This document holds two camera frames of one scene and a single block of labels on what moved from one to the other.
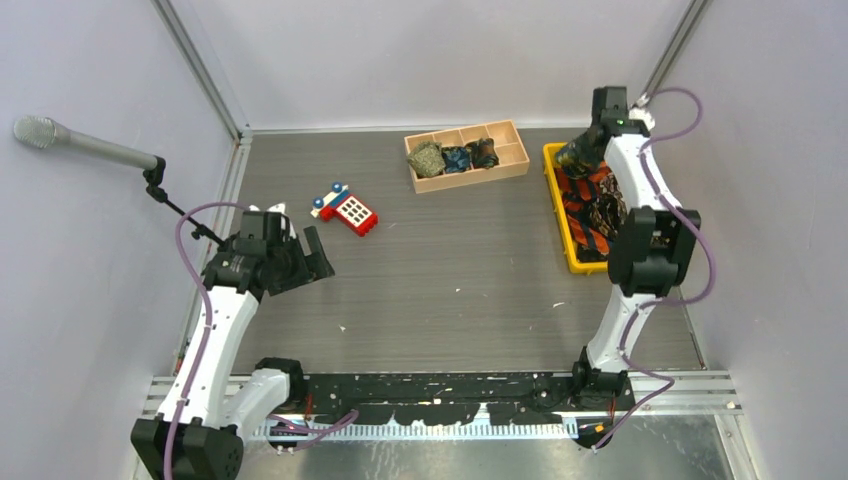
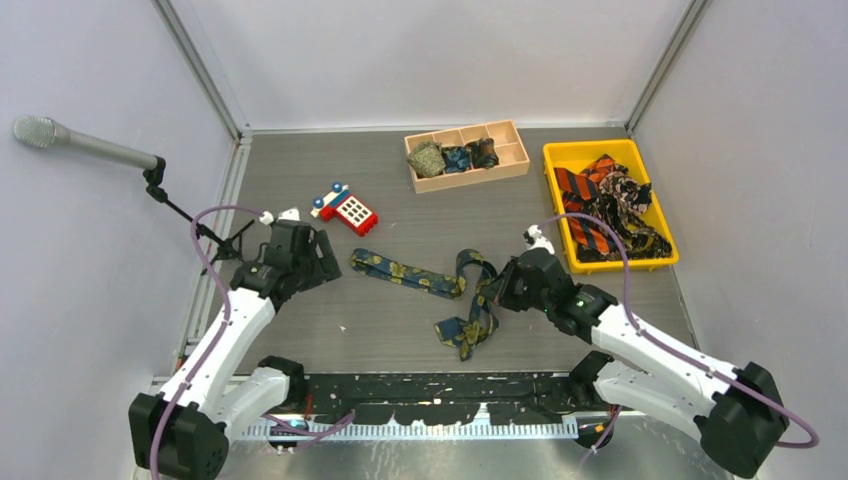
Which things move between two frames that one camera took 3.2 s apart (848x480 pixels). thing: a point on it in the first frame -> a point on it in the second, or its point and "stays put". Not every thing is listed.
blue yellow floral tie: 572,163 -> 473,273
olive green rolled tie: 427,158 stays put
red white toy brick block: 339,204 stays put
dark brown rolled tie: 483,153 stays put
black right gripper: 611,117 -> 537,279
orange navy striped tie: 577,195 stays put
